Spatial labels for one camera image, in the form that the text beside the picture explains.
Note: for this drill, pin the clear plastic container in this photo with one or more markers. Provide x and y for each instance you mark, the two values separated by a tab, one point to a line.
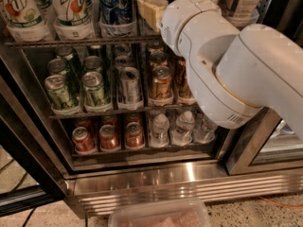
188	212

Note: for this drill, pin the silver can middle shelf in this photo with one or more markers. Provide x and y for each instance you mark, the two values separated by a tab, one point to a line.
130	89

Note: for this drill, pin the left water bottle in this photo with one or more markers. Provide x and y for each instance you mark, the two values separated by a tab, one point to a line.
159	131

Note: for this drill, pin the second row left green can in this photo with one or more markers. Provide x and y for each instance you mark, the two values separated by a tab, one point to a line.
60	66

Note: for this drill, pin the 7up can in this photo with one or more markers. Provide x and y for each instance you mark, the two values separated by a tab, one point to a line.
74	19
26	22

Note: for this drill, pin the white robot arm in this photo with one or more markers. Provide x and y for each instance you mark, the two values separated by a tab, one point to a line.
231	73

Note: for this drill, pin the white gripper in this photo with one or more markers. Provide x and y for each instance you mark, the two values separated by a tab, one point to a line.
176	21

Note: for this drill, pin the wire shelf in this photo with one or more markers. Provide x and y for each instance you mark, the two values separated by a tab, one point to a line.
86	42
121	111

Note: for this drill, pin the red can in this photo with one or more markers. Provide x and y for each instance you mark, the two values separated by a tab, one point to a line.
134	138
109	141
84	143

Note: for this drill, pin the middle water bottle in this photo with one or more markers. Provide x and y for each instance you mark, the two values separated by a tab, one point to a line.
184	126

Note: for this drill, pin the blue pepsi can with portrait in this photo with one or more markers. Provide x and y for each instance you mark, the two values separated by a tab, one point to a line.
116	18

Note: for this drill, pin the second row gold can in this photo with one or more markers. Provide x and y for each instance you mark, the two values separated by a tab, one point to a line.
158	59

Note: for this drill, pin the top wire shelf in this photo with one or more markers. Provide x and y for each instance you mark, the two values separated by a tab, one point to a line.
86	42

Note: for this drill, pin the left front 7up can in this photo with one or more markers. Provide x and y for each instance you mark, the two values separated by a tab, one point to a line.
26	22

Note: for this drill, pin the front left green can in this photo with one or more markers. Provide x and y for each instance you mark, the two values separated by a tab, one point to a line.
64	95

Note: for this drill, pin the middle red can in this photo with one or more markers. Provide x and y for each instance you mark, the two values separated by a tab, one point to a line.
109	141

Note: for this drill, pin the open fridge door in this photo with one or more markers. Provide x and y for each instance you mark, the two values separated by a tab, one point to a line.
22	140

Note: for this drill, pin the steel fridge base grille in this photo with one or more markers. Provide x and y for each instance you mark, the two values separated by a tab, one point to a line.
99	194

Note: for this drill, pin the water bottle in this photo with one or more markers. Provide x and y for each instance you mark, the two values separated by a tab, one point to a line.
204	131
159	131
184	126

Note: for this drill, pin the middle wire shelf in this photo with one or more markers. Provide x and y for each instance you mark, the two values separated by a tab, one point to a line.
121	111

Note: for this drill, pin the front left gold can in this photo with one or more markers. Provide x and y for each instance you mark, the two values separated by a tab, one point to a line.
161	81

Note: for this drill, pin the right water bottle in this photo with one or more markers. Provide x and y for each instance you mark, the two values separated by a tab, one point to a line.
204	131

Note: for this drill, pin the front middle gold can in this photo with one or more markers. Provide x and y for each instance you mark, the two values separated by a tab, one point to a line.
184	94

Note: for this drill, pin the left red can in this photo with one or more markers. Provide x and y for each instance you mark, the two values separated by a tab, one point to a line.
84	143

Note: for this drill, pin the right red can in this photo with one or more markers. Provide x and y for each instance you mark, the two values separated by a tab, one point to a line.
134	138

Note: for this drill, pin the far right white can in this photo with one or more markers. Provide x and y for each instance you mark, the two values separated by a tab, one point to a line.
239	12

